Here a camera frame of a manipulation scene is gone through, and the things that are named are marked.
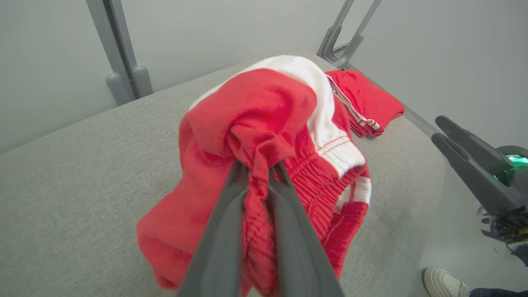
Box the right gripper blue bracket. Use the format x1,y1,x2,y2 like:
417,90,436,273
431,115,528,266

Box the grey partition post round feet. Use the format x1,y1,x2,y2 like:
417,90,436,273
86,0,153,106

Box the grey slanted partition post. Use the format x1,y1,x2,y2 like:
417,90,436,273
317,0,382,70

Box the grey fabric table cover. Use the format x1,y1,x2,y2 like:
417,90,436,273
0,53,446,297

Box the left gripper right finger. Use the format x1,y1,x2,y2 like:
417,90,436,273
268,161,345,297

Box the red basketball jersey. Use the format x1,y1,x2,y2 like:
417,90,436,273
325,69,405,138

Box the dark blue trouser leg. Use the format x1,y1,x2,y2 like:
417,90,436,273
469,288,528,297

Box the white sneaker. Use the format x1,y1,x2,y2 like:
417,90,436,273
424,267,471,297

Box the red shorts white trim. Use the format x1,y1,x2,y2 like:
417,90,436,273
136,55,372,297

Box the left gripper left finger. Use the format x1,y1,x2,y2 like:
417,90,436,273
177,160,250,297

